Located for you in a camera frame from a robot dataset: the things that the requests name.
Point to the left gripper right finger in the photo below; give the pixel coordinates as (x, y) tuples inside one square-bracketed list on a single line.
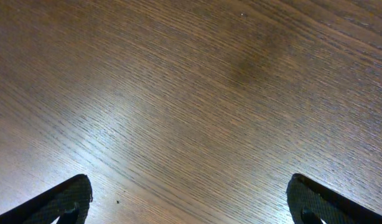
[(311, 202)]

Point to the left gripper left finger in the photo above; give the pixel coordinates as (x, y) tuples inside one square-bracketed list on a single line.
[(67, 202)]

